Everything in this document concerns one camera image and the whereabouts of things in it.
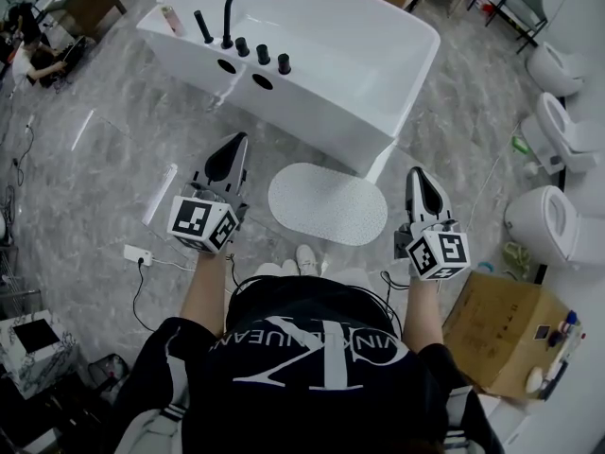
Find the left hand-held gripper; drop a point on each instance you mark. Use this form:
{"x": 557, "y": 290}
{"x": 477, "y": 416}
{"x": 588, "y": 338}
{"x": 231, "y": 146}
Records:
{"x": 198, "y": 218}

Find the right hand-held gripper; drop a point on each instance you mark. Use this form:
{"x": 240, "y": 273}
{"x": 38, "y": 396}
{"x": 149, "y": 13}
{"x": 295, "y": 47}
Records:
{"x": 437, "y": 253}

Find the white dotted oval bath mat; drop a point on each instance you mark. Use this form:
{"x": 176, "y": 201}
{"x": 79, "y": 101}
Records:
{"x": 326, "y": 201}

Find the white bathtub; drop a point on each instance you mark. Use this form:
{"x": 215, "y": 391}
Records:
{"x": 340, "y": 69}

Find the person's left forearm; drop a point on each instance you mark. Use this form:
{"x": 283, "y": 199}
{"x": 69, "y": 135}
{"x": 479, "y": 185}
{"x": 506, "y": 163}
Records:
{"x": 204, "y": 291}

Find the person's right forearm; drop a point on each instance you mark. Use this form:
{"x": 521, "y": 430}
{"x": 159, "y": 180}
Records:
{"x": 423, "y": 317}

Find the green crumpled cloth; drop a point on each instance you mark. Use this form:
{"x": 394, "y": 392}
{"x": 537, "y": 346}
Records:
{"x": 516, "y": 256}

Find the green bottle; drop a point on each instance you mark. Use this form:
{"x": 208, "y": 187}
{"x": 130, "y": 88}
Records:
{"x": 520, "y": 144}

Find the person's white shoe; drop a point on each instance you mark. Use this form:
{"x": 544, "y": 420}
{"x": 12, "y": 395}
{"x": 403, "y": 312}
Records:
{"x": 307, "y": 259}
{"x": 274, "y": 268}

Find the black faucet knob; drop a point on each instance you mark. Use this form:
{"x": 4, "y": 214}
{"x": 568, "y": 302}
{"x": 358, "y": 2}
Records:
{"x": 242, "y": 47}
{"x": 284, "y": 63}
{"x": 263, "y": 54}

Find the white toilet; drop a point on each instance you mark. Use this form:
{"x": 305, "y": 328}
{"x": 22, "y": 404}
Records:
{"x": 567, "y": 135}
{"x": 555, "y": 69}
{"x": 543, "y": 225}

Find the white power strip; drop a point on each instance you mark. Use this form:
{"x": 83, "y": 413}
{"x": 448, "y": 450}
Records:
{"x": 138, "y": 255}

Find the black hand shower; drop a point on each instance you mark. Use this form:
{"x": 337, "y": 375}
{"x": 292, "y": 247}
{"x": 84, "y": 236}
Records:
{"x": 203, "y": 26}

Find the open cardboard box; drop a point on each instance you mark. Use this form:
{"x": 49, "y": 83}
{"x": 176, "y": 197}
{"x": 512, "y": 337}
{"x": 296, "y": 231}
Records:
{"x": 496, "y": 329}

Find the black curved faucet spout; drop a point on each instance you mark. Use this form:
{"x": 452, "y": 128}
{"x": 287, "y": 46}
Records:
{"x": 230, "y": 12}

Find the pink bottle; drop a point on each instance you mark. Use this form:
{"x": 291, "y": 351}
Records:
{"x": 172, "y": 21}

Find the small dark square card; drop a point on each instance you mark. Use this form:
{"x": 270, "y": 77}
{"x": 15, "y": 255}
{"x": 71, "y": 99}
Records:
{"x": 542, "y": 332}

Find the blue capped bottle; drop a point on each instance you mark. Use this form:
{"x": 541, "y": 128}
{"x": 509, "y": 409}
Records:
{"x": 571, "y": 318}

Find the person's black printed shirt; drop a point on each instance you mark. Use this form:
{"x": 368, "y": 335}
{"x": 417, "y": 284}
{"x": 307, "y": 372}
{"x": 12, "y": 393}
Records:
{"x": 312, "y": 367}

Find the brown wooden cabinet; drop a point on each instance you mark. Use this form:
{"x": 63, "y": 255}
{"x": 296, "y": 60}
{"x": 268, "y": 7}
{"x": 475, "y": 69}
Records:
{"x": 85, "y": 3}

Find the marble patterned box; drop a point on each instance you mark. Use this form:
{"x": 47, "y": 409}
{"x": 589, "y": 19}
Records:
{"x": 38, "y": 357}

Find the green seat black frame chair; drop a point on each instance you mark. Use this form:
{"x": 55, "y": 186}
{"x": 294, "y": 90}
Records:
{"x": 524, "y": 3}

